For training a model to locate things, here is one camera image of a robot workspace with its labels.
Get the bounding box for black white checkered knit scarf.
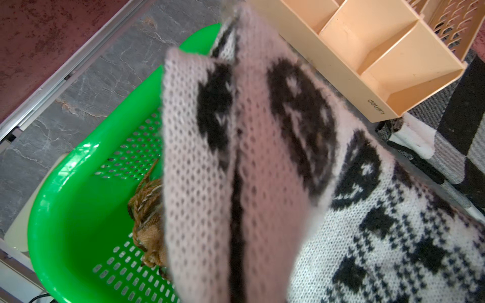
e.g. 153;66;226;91
162;3;484;302

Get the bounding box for green plastic basket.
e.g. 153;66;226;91
28;24;220;302

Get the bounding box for brown plaid fringed scarf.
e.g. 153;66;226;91
128;162;173;282

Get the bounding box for beige plastic file organizer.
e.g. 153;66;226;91
251;0;484;122

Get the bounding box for grey black striped scarf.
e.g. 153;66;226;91
376;50;484;222

